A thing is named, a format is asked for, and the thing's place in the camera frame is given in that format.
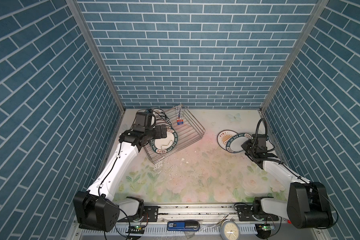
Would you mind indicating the rear plates stack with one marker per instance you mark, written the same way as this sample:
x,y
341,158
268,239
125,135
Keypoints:
x,y
160,117

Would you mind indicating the round white clock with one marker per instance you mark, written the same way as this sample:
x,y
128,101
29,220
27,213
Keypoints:
x,y
229,230

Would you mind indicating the metal wire dish rack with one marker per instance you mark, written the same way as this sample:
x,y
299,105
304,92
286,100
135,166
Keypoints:
x,y
183,129

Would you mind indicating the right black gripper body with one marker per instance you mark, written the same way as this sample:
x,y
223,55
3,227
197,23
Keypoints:
x,y
247,146

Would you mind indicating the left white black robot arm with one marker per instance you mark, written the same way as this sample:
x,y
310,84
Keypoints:
x,y
94,208

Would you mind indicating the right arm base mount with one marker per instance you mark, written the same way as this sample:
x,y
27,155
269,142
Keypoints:
x,y
247,214

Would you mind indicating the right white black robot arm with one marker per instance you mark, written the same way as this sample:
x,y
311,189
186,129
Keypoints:
x,y
307,205

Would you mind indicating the green rim white plate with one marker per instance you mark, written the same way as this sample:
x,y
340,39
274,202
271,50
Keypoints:
x,y
234,144

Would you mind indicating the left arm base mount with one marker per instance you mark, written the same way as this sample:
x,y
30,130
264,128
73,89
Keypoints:
x,y
149,214

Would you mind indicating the orange sunburst pattern plate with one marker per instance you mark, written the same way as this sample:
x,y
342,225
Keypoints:
x,y
224,136

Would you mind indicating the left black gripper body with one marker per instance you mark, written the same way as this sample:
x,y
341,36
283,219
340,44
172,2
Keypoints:
x,y
155,133

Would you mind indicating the blue black device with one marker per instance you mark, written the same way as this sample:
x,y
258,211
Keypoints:
x,y
183,226

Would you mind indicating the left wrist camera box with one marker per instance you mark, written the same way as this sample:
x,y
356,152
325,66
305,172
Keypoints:
x,y
144,121

